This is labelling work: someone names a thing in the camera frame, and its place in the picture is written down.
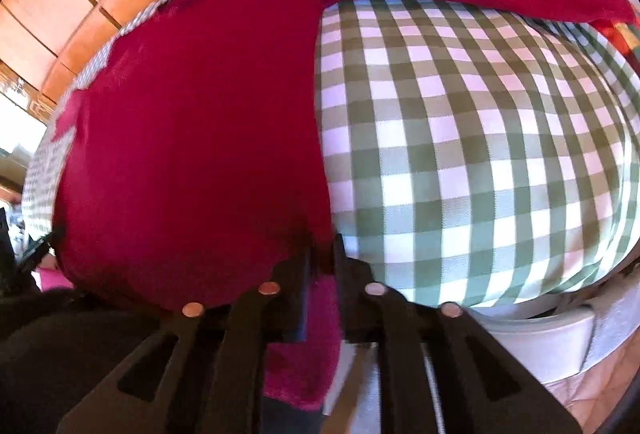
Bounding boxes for red garment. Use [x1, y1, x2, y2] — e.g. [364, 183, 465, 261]
[52, 0, 639, 411]

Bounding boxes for green white checked bed sheet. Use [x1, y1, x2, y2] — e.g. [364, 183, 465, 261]
[22, 0, 640, 310]

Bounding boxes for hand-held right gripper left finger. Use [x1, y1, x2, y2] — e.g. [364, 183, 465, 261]
[56, 245, 314, 434]

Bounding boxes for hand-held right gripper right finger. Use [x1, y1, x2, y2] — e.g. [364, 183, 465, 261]
[332, 233, 584, 434]

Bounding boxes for white mattress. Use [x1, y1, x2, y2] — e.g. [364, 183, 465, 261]
[469, 258, 640, 376]

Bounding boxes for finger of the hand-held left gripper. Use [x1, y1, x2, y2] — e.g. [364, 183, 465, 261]
[14, 226, 56, 276]

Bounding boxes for pink cloth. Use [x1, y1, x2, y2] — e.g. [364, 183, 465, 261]
[37, 266, 74, 293]

